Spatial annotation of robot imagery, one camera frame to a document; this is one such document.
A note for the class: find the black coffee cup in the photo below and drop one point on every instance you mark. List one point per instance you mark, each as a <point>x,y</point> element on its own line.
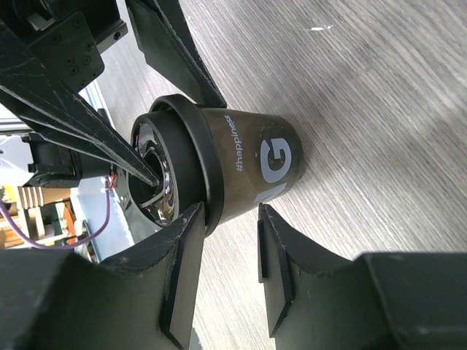
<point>261,157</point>

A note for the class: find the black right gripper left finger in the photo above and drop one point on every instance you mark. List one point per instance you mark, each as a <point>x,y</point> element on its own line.
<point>140,298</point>

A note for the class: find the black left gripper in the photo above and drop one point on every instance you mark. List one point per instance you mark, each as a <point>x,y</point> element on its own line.
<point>68,38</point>

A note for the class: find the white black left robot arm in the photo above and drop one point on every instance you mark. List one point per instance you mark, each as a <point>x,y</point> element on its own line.
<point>47,164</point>

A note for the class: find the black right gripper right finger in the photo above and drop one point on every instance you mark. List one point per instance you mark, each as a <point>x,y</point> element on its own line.
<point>316,299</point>

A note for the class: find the black cup lid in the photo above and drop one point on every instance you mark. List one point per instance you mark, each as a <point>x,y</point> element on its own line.
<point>176,142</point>

